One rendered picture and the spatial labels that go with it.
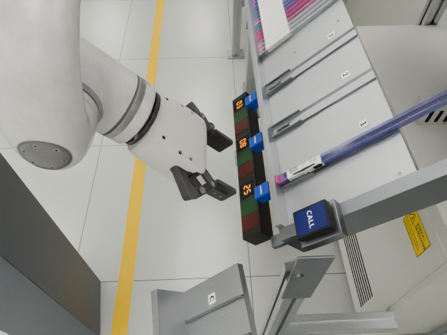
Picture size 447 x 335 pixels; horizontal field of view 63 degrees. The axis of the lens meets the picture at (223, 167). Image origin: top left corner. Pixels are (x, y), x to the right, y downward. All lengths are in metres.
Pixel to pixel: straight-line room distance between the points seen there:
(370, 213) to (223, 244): 0.88
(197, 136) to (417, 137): 0.54
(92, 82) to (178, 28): 1.89
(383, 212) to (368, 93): 0.18
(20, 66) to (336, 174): 0.41
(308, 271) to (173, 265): 0.82
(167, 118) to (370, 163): 0.28
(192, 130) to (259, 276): 0.87
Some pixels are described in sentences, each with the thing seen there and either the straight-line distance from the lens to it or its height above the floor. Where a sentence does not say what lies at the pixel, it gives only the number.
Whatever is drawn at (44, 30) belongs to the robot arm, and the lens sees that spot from 0.31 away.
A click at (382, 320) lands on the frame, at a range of 1.00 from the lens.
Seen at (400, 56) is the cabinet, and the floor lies 0.62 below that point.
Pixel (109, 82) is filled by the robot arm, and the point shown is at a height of 0.95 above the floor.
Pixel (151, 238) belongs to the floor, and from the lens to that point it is 1.37.
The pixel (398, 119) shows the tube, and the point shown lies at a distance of 0.53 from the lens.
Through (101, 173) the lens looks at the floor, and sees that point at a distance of 1.57.
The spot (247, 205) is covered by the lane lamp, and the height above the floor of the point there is 0.66.
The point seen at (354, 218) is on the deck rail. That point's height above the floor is 0.78.
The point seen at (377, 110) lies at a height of 0.84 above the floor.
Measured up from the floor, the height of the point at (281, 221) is 0.73.
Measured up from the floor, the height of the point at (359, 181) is 0.80.
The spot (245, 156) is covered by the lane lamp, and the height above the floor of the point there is 0.66.
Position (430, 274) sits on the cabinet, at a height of 0.52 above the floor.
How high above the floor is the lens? 1.21
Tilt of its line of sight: 53 degrees down
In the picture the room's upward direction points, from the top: straight up
